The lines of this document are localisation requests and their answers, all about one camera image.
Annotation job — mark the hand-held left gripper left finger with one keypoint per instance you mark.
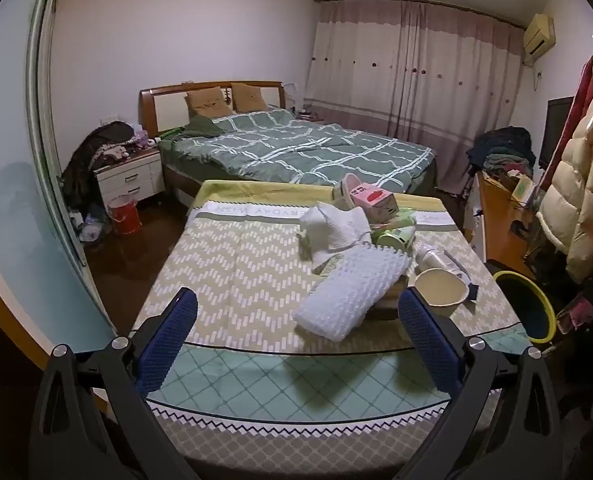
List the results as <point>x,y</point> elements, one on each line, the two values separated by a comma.
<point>169,340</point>

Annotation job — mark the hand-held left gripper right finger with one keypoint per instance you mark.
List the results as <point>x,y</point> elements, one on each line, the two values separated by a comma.
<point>429,345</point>

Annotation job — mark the beige paper bowl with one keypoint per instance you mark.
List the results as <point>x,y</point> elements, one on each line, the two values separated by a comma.
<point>439,290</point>

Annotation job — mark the white printed paper cup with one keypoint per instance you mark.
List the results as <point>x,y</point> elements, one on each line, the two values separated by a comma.
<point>441,260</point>

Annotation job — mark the yellow rimmed dark bin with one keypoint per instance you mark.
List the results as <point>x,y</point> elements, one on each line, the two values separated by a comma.
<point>521,305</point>

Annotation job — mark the green and white plastic bottle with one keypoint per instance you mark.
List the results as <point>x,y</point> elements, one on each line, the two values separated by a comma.
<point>394,239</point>

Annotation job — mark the light green plastic wrapper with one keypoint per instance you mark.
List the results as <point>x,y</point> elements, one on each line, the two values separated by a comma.
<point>399,220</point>

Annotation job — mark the white paper towel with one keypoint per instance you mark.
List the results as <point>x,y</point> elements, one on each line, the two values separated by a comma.
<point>336,235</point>

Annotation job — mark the pink carton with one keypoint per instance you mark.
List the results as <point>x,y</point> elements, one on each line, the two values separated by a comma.
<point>371,197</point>

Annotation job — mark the pink rimmed paper cup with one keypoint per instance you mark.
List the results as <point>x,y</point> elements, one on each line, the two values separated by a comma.
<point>344,192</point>

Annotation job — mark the table with patterned cloth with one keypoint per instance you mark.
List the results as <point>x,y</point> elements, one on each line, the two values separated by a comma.
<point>236,270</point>

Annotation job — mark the red bucket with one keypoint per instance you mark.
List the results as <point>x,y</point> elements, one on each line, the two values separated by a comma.
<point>126,217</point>

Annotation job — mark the white plastic bag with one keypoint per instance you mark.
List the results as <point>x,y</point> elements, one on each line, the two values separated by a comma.
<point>92,230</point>

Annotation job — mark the wooden dresser top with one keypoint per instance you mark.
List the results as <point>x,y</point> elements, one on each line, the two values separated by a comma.
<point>498,220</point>

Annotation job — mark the white nightstand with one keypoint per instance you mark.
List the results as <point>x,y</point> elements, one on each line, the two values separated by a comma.
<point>126,175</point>

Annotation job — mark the green box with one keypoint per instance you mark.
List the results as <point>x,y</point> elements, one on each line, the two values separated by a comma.
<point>522,188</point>

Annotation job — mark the pile of folded clothes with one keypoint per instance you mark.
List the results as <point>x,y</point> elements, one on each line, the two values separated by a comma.
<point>503,152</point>

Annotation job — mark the dark green cloth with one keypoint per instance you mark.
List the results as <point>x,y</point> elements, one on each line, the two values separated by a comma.
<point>201,126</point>

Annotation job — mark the wardrobe sliding door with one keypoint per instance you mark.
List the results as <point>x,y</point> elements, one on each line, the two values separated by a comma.
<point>16,185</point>

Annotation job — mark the cream down jacket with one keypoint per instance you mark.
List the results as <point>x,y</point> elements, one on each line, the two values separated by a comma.
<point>576,185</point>

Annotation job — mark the green checked quilt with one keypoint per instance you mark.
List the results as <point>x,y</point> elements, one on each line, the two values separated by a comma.
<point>301,150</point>

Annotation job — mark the wooden bed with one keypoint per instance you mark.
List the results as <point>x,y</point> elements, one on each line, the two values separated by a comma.
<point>166,105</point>

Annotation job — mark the brown pillow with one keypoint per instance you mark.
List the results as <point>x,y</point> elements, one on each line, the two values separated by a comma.
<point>205,102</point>
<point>249,97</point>

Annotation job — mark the black television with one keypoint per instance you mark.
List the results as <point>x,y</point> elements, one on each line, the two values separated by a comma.
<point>556,130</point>

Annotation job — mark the wooden bedside table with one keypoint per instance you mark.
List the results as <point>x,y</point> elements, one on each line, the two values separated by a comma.
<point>310,117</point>

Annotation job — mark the pink and white curtain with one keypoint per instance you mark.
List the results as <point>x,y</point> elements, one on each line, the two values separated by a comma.
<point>401,85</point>

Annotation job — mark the red coat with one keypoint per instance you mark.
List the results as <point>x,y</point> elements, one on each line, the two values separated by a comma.
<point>578,95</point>

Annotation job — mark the wall air conditioner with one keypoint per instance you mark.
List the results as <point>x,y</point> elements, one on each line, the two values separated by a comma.
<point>538,35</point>

